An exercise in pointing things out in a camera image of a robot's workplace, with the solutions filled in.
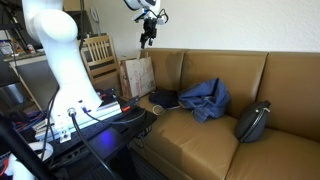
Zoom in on black tripod pole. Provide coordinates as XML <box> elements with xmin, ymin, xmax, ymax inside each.
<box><xmin>0</xmin><ymin>112</ymin><xmax>55</xmax><ymax>180</ymax></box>

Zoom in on tan leather sofa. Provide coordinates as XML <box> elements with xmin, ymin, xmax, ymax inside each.
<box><xmin>129</xmin><ymin>48</ymin><xmax>320</xmax><ymax>180</ymax></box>

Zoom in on thin black base cable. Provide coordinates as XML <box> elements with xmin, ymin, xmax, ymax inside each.
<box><xmin>81</xmin><ymin>105</ymin><xmax>148</xmax><ymax>126</ymax></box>

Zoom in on thin white cable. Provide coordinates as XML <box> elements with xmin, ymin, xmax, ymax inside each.
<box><xmin>152</xmin><ymin>103</ymin><xmax>167</xmax><ymax>116</ymax></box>

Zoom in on grey kitchen counter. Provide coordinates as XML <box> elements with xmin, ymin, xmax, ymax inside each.
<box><xmin>0</xmin><ymin>49</ymin><xmax>48</xmax><ymax>68</ymax></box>

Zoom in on wooden slatted chair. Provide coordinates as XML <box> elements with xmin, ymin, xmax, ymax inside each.
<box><xmin>79</xmin><ymin>34</ymin><xmax>121</xmax><ymax>86</ymax></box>

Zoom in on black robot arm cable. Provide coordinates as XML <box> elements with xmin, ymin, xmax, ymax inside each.
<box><xmin>78</xmin><ymin>0</ymin><xmax>86</xmax><ymax>52</ymax></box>

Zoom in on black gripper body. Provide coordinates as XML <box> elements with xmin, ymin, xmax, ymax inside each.
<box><xmin>142</xmin><ymin>17</ymin><xmax>159</xmax><ymax>40</ymax></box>

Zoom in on white round object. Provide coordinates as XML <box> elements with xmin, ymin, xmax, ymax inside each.
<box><xmin>4</xmin><ymin>141</ymin><xmax>55</xmax><ymax>180</ymax></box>

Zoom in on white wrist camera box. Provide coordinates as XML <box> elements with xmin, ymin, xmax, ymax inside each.
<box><xmin>132</xmin><ymin>10</ymin><xmax>148</xmax><ymax>24</ymax></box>

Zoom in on aluminium mounting rails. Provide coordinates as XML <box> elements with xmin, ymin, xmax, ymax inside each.
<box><xmin>32</xmin><ymin>99</ymin><xmax>123</xmax><ymax>143</ymax></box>

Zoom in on black round zipper case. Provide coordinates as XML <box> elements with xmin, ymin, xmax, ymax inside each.
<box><xmin>233</xmin><ymin>100</ymin><xmax>272</xmax><ymax>144</ymax></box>

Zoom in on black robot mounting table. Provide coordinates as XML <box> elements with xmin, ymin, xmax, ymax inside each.
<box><xmin>43</xmin><ymin>96</ymin><xmax>158</xmax><ymax>169</ymax></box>

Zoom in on orange black clamp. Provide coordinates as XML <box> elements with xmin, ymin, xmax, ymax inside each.
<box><xmin>119</xmin><ymin>95</ymin><xmax>141</xmax><ymax>113</ymax></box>
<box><xmin>99</xmin><ymin>87</ymin><xmax>118</xmax><ymax>102</ymax></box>

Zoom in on blue denim trousers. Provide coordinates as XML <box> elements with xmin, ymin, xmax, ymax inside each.
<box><xmin>177</xmin><ymin>77</ymin><xmax>232</xmax><ymax>124</ymax></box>

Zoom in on brown paper bag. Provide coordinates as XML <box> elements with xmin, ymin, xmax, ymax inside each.
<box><xmin>117</xmin><ymin>49</ymin><xmax>157</xmax><ymax>100</ymax></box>

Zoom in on thick black base cable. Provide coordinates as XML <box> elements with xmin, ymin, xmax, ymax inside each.
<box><xmin>67</xmin><ymin>107</ymin><xmax>118</xmax><ymax>180</ymax></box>

